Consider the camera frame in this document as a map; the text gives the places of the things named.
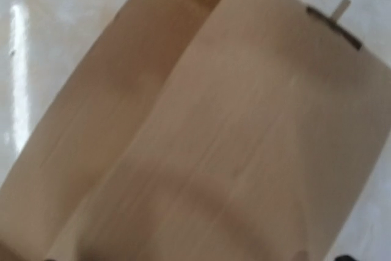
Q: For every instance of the small tan cardboard scrap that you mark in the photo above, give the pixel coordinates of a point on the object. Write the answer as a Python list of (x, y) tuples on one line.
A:
[(340, 10)]

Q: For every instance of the brown cardboard paper box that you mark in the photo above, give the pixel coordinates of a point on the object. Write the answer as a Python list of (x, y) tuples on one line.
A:
[(201, 130)]

